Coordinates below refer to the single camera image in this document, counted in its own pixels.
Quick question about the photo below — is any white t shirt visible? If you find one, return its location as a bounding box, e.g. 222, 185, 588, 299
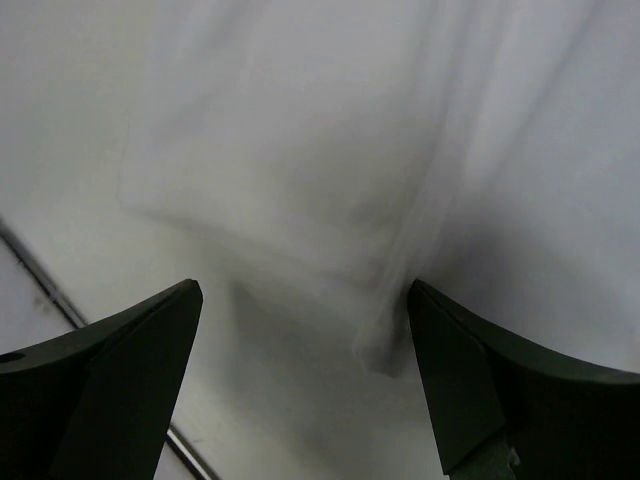
120, 1, 639, 378

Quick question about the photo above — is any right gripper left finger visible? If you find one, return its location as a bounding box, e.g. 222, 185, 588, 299
1, 279, 203, 479

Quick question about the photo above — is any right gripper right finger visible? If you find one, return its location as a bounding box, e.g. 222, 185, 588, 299
407, 281, 639, 479

